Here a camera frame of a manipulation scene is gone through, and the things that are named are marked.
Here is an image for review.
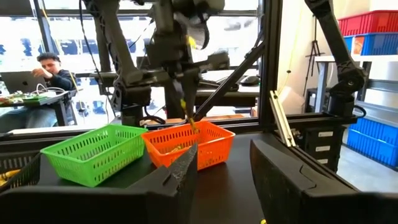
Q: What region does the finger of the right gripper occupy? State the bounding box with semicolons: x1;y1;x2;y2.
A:
169;74;187;119
181;69;200;118

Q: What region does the black desk frame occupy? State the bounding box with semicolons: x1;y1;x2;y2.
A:
0;90;80;127

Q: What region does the green plastic mesh basket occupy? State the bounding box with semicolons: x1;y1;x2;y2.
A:
40;123;149;188

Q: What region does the yellow gripper tag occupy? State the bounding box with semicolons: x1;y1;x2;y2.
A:
186;35;198;50

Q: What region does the orange plastic mesh basket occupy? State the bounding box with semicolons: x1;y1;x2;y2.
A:
141;120;236;171

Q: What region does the red storage bin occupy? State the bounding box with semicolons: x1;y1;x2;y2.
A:
338;9;398;37

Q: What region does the black jointed arm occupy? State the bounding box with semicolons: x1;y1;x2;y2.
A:
304;0;367;118

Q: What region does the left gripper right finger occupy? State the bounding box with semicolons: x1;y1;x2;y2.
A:
249;139;398;224

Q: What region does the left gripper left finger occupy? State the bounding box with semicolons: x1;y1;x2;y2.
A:
0;142;199;224

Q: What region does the black computer mouse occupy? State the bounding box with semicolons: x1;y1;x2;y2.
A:
241;75;261;87

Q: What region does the black rig support strut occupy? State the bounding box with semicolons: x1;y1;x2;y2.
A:
192;42;266;123

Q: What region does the black plastic mesh basket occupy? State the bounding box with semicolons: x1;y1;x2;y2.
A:
0;151;43;192

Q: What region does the black cable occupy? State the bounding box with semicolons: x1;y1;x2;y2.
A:
78;0;108;94

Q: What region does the silver aluminium bar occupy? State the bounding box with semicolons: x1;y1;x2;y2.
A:
269;90;297;148

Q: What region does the blue storage bin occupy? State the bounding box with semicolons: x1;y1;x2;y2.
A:
346;116;398;169
343;32;398;56

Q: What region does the black tripod stand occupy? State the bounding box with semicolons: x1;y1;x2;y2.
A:
305;17;325;94

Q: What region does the grey laptop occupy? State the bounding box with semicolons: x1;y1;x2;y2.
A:
0;70;48;94

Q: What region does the green board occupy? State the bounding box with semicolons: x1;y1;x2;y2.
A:
0;94;48;106

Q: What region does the black table mat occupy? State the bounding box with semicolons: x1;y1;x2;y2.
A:
0;132;358;224

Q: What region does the person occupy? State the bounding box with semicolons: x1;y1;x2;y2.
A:
0;52;77;133

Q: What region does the black storage bin shelf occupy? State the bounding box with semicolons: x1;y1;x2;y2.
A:
298;124;348;174

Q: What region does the black rig upright post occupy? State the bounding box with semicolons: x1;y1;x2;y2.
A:
258;0;283;132

